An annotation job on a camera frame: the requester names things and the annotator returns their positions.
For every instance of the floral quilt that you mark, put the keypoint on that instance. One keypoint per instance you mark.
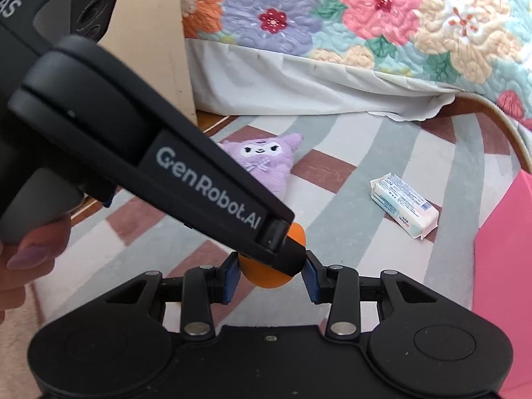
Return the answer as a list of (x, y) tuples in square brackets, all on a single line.
[(374, 29)]

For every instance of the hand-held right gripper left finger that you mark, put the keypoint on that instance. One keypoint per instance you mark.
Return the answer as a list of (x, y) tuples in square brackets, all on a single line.
[(231, 280)]

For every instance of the person's left hand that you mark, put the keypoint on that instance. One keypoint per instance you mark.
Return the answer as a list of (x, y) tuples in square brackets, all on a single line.
[(33, 254)]

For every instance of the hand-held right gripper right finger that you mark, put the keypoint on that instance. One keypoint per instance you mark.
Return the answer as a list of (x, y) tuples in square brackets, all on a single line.
[(311, 284)]

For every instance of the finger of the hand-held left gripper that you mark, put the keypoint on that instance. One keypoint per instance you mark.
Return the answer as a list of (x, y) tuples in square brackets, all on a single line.
[(286, 253)]

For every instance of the white wet wipes packet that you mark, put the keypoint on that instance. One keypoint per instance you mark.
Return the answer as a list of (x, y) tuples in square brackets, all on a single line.
[(403, 204)]

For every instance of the beige wooden cabinet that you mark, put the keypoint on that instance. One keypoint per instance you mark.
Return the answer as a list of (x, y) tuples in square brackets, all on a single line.
[(153, 50)]

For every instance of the orange makeup sponge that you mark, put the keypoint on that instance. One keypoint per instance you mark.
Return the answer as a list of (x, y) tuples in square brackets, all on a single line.
[(266, 279)]

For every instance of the striped rug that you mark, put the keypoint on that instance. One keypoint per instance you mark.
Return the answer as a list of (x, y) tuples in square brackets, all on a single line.
[(374, 149)]

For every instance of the purple plush toy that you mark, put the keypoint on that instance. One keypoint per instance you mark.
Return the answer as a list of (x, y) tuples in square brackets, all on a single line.
[(266, 166)]

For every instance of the pink fluffy mat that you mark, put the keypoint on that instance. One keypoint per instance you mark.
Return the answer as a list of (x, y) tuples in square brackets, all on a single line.
[(20, 341)]

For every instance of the pink cardboard box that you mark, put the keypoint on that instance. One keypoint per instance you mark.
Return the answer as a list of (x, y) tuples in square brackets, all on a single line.
[(507, 278)]

